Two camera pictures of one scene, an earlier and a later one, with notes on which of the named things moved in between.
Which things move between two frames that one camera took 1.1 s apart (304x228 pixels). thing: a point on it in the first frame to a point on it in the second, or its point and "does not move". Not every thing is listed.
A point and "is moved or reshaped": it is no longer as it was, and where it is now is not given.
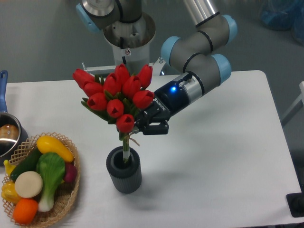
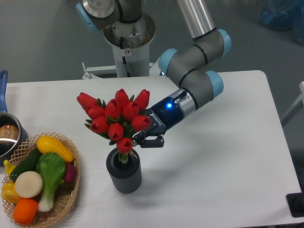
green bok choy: x=51 y=166 does not move
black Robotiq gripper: x=167 y=100 to x=165 y=114
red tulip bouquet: x=118 y=97 is moved or reshaped
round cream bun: x=28 y=184 does not move
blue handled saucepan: x=13 y=135 does not move
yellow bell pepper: x=9 y=193 does not move
